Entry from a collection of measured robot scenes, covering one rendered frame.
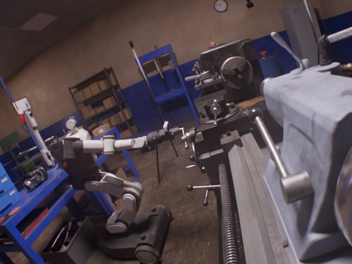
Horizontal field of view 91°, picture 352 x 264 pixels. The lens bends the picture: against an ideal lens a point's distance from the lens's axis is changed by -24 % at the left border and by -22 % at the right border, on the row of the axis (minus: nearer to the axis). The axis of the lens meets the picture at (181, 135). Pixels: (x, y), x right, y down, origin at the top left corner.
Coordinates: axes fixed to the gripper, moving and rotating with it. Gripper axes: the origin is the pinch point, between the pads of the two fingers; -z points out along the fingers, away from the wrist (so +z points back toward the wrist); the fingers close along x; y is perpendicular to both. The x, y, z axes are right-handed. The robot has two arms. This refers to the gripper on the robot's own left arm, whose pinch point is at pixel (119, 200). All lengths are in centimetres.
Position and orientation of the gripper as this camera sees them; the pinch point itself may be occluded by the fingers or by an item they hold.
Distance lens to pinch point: 218.8
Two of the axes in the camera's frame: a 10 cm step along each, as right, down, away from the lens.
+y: -3.2, -2.2, 9.2
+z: -4.4, -8.3, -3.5
